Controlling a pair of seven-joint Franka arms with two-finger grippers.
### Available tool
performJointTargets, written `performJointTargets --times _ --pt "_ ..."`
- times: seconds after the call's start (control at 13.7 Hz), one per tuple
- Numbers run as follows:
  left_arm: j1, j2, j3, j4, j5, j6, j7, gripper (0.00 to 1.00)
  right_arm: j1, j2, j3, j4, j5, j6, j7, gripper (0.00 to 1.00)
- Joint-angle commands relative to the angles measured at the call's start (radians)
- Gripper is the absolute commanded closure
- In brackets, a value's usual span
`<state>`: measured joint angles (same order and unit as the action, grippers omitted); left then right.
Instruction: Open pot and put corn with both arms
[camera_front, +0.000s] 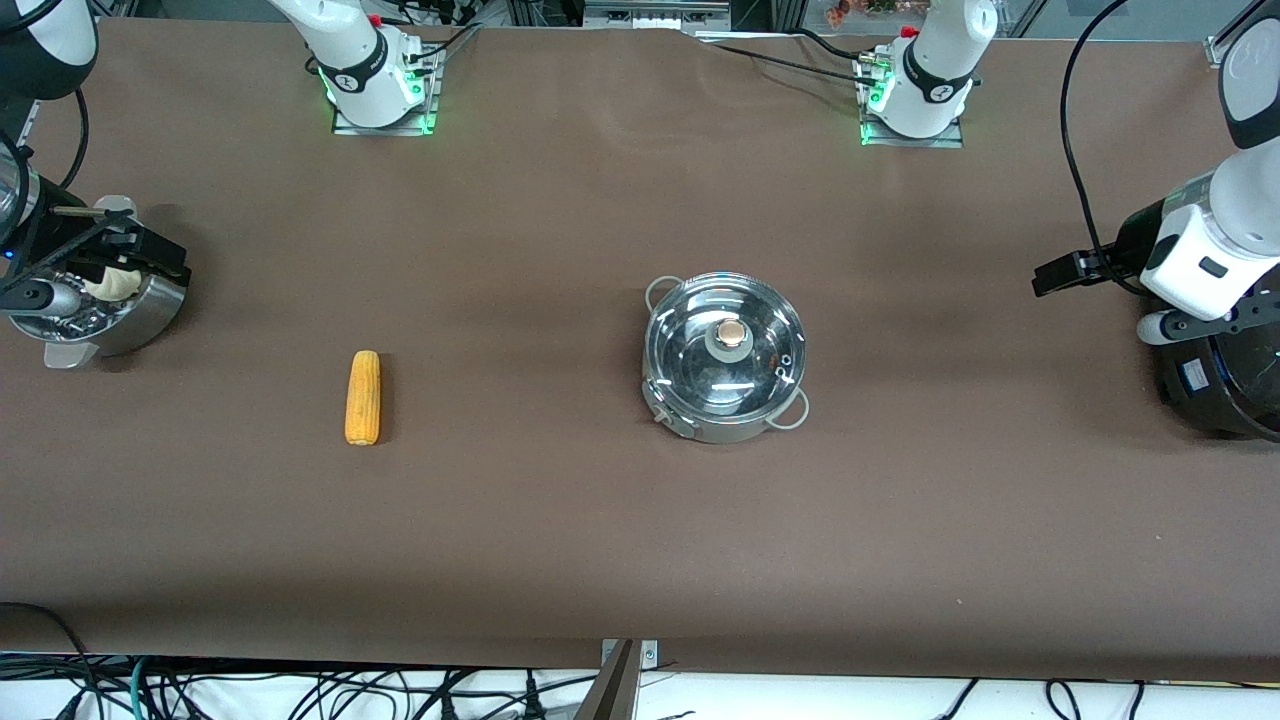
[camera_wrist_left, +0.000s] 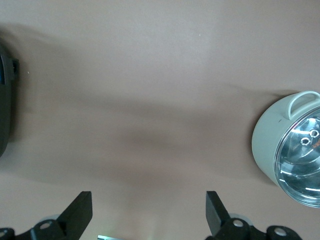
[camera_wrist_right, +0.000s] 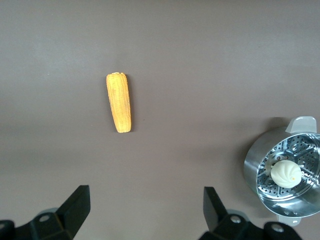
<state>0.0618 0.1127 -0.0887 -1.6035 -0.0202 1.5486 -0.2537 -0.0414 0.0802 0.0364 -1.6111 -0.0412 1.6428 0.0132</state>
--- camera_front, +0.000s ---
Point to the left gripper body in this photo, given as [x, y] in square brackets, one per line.
[1132, 237]

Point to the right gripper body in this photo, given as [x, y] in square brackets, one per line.
[60, 243]

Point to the yellow corn cob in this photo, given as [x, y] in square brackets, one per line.
[362, 395]

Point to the glass pot lid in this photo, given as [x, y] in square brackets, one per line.
[690, 350]

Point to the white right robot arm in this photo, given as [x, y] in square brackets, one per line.
[370, 70]

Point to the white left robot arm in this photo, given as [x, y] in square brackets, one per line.
[930, 70]

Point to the steel steamer pot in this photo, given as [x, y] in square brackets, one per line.
[150, 310]

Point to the white steamed bun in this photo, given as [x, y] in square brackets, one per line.
[118, 285]

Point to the aluminium edge profile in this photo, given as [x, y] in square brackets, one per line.
[28, 120]

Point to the aluminium corner profile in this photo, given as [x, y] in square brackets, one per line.
[1230, 45]

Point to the orange pink background items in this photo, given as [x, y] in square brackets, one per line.
[870, 10]

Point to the brown table cover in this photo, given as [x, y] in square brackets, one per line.
[600, 550]

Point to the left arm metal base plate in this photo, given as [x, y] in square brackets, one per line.
[945, 140]

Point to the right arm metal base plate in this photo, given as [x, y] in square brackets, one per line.
[430, 100]

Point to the aluminium frame equipment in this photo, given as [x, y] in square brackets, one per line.
[650, 12]

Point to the silver metal bracket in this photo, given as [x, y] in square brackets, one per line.
[650, 653]

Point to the dark metal post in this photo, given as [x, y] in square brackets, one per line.
[612, 695]

